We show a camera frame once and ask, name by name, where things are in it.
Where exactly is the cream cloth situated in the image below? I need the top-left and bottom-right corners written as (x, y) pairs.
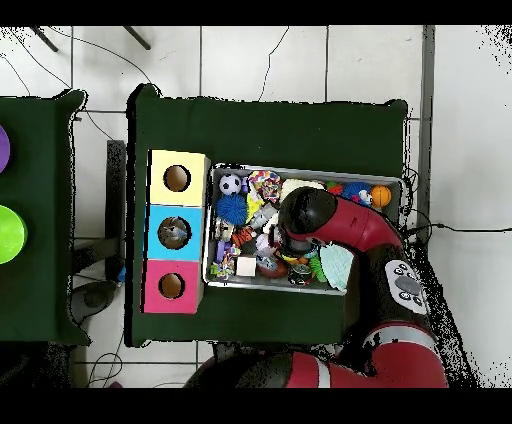
top-left (279, 178), bottom-right (326, 201)

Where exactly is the mint green cloth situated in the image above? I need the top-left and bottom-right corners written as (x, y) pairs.
top-left (319, 244), bottom-right (356, 292)

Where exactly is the silver mesh bin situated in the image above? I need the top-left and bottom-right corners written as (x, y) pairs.
top-left (201, 162), bottom-right (405, 297)

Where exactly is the wooden box with three holes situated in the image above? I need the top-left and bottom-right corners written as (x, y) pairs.
top-left (138, 149), bottom-right (212, 315)

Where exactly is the blue spiky ball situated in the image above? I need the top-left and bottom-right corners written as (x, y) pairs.
top-left (215, 193), bottom-right (249, 227)

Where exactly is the orange striped tiger plush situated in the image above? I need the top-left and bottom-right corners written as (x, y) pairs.
top-left (230, 226), bottom-right (257, 248)

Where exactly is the small soccer ball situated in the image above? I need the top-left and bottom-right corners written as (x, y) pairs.
top-left (218, 172), bottom-right (244, 196)

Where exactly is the plain wooden cube block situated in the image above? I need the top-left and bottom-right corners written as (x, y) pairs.
top-left (235, 255), bottom-right (257, 278)

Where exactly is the dark green tablecloth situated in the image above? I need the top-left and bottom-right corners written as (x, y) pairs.
top-left (124, 83), bottom-right (410, 348)

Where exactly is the blue spiky toy with eyes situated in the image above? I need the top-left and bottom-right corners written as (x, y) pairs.
top-left (341, 181), bottom-right (373, 207)

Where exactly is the small orange basketball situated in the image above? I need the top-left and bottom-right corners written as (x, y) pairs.
top-left (369, 184), bottom-right (393, 208)

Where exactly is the black tripod leg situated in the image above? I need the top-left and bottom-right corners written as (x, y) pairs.
top-left (122, 25), bottom-right (152, 51)
top-left (29, 25), bottom-right (60, 53)

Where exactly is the side table with green cloth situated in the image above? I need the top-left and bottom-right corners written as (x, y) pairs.
top-left (0, 89), bottom-right (91, 347)

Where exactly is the lime green disc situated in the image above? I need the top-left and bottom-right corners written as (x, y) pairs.
top-left (0, 204), bottom-right (29, 266)

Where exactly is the purple disc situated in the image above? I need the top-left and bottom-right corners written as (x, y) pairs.
top-left (0, 124), bottom-right (12, 175)

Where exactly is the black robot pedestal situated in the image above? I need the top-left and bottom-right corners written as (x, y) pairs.
top-left (211, 341), bottom-right (297, 363)

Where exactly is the thin black floor cable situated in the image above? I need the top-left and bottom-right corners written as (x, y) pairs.
top-left (257, 25), bottom-right (290, 103)

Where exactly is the black power cable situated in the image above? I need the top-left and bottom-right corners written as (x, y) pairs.
top-left (403, 222), bottom-right (512, 241)

